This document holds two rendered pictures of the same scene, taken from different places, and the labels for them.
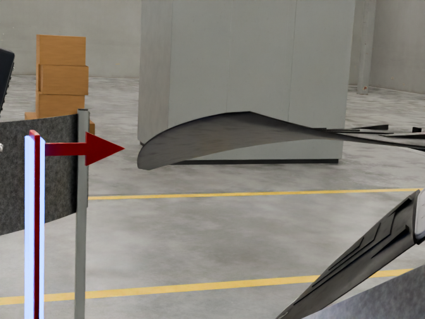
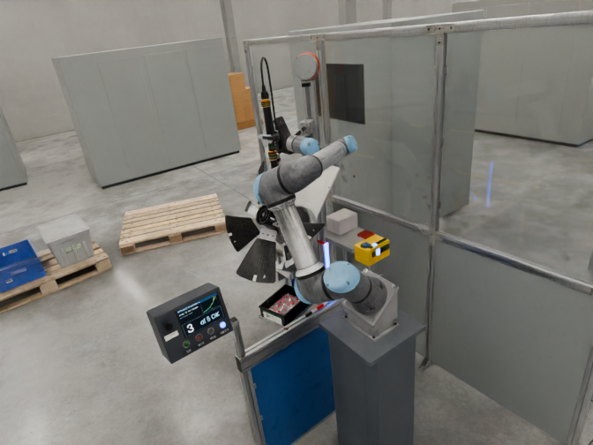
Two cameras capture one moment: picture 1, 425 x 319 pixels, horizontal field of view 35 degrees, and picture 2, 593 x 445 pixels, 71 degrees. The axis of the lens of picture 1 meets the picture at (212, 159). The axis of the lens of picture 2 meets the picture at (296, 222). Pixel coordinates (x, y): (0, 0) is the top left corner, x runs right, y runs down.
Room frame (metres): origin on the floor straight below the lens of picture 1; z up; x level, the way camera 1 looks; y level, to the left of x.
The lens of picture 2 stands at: (0.90, 1.76, 2.12)
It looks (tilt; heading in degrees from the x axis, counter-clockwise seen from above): 25 degrees down; 259
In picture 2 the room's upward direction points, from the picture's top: 7 degrees counter-clockwise
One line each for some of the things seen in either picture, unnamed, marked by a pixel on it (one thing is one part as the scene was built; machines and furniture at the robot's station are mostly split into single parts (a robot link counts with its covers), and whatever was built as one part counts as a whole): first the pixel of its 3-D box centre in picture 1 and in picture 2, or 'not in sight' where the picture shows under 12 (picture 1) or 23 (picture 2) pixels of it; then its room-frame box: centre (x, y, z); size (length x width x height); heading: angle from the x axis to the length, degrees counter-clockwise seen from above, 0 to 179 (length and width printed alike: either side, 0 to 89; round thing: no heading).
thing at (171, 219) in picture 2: not in sight; (174, 221); (1.47, -3.18, 0.07); 1.20 x 1.00 x 0.15; 3
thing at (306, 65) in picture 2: not in sight; (306, 66); (0.22, -0.81, 1.88); 0.16 x 0.07 x 0.16; 149
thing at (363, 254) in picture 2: not in sight; (371, 251); (0.18, 0.01, 1.02); 0.16 x 0.10 x 0.11; 24
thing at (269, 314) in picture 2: not in sight; (285, 305); (0.67, 0.05, 0.85); 0.22 x 0.17 x 0.07; 39
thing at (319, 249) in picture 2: not in sight; (322, 282); (0.34, -0.46, 0.58); 0.09 x 0.05 x 1.15; 114
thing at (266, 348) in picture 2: not in sight; (317, 317); (0.54, 0.17, 0.82); 0.90 x 0.04 x 0.08; 24
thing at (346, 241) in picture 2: not in sight; (345, 235); (0.13, -0.52, 0.85); 0.36 x 0.24 x 0.03; 114
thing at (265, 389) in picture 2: not in sight; (323, 373); (0.54, 0.17, 0.45); 0.82 x 0.02 x 0.66; 24
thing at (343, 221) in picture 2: not in sight; (340, 221); (0.14, -0.61, 0.92); 0.17 x 0.16 x 0.11; 24
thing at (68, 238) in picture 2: not in sight; (67, 240); (2.52, -2.65, 0.31); 0.60 x 0.42 x 0.33; 116
